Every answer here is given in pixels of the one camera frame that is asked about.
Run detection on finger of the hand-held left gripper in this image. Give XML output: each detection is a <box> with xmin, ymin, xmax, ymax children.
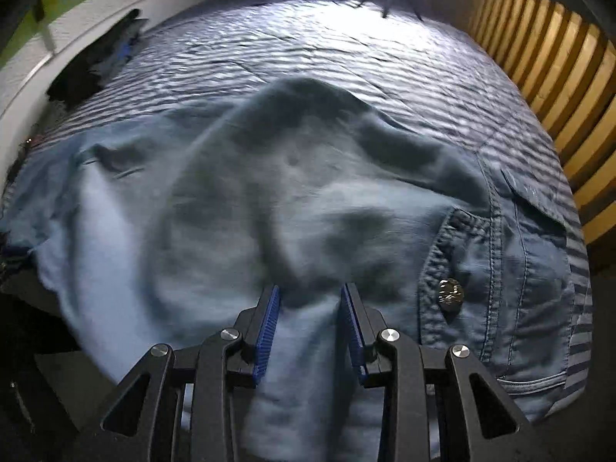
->
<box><xmin>0</xmin><ymin>245</ymin><xmax>37</xmax><ymax>277</ymax></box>

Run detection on black and white post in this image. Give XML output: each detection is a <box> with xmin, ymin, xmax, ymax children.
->
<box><xmin>33</xmin><ymin>0</ymin><xmax>55</xmax><ymax>54</ymax></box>

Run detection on blue denim shirt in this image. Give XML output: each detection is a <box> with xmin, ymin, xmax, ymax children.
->
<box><xmin>0</xmin><ymin>77</ymin><xmax>585</xmax><ymax>462</ymax></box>

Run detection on black folded pants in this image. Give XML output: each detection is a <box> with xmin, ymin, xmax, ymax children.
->
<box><xmin>47</xmin><ymin>8</ymin><xmax>150</xmax><ymax>107</ymax></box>

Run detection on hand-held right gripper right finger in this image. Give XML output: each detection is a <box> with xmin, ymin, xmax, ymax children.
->
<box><xmin>341</xmin><ymin>283</ymin><xmax>554</xmax><ymax>462</ymax></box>

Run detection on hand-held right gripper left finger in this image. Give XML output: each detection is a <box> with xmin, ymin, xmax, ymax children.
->
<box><xmin>89</xmin><ymin>285</ymin><xmax>281</xmax><ymax>462</ymax></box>

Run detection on striped quilt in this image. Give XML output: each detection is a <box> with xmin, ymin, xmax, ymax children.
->
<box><xmin>24</xmin><ymin>0</ymin><xmax>593</xmax><ymax>424</ymax></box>

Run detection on wooden slatted bed rail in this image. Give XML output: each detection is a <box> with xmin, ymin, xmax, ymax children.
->
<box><xmin>469</xmin><ymin>0</ymin><xmax>616</xmax><ymax>246</ymax></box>

